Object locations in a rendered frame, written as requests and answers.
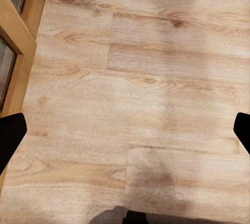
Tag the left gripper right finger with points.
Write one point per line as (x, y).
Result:
(242, 129)

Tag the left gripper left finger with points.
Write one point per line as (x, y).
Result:
(12, 130)

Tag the door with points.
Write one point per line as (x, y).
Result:
(19, 26)

